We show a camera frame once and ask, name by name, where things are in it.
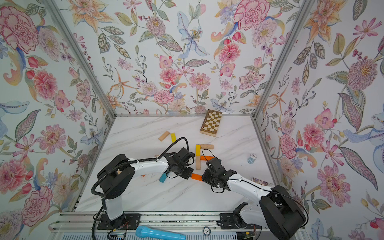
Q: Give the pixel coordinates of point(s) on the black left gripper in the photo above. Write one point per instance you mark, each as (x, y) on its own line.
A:
(188, 175)

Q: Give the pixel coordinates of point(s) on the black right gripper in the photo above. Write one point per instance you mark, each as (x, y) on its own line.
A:
(205, 177)

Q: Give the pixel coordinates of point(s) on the orange block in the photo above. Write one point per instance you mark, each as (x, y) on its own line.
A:
(196, 177)
(206, 158)

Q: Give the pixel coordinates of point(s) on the natural wood block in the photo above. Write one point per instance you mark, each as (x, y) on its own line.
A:
(207, 146)
(163, 136)
(198, 162)

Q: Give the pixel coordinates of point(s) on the yellow block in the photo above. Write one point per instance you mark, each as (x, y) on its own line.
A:
(173, 137)
(198, 150)

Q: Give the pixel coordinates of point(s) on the natural wood block top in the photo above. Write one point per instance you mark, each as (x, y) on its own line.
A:
(207, 146)

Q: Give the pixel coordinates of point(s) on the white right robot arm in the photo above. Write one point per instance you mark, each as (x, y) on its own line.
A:
(271, 208)

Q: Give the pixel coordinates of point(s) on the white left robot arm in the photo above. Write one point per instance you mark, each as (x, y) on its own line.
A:
(114, 178)

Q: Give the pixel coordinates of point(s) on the teal block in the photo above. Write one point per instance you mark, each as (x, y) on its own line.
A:
(163, 178)

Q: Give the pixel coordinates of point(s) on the small card box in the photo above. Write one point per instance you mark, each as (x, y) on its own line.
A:
(260, 182)

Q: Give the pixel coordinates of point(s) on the blue poker chip stack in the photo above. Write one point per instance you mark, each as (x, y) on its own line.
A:
(252, 158)

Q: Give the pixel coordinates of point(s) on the wooden chessboard box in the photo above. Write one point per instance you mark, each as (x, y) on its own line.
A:
(211, 123)

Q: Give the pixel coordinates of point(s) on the small round gauge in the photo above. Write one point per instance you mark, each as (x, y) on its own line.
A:
(206, 231)

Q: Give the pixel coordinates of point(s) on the blue microphone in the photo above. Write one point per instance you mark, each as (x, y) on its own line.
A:
(145, 232)

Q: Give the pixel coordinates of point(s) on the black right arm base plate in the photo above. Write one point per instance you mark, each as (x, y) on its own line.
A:
(233, 220)

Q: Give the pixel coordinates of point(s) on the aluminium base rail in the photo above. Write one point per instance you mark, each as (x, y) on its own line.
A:
(167, 221)

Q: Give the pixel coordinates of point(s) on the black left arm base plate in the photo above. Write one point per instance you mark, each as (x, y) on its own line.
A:
(127, 221)

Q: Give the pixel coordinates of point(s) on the aluminium right corner post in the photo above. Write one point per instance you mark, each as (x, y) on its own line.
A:
(303, 12)

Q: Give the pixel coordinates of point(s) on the aluminium corner post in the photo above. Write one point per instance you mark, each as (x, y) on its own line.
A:
(303, 12)
(68, 36)

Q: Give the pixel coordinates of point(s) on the aluminium left corner post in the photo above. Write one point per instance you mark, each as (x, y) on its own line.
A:
(68, 36)

